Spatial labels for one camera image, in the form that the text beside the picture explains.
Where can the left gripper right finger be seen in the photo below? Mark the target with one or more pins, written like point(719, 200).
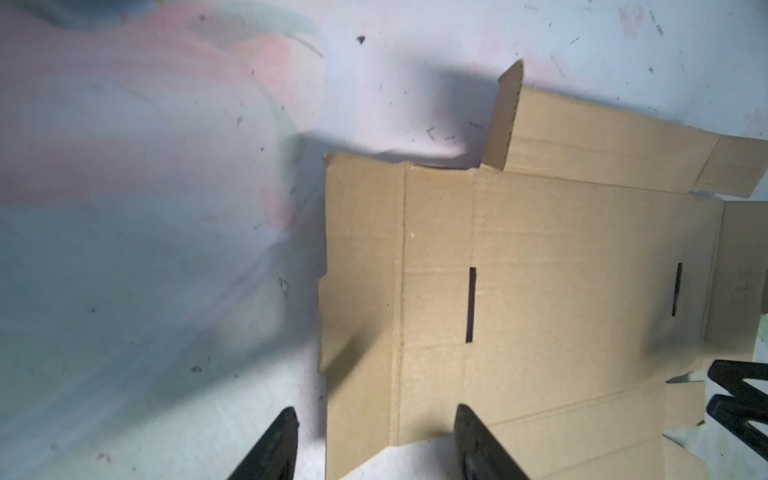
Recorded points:
point(482, 456)

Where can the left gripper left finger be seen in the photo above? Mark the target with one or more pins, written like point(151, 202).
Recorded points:
point(274, 455)

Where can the brown cardboard box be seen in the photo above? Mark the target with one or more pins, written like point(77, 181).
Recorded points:
point(556, 291)

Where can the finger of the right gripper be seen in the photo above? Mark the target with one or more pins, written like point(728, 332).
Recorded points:
point(739, 418)
point(733, 376)

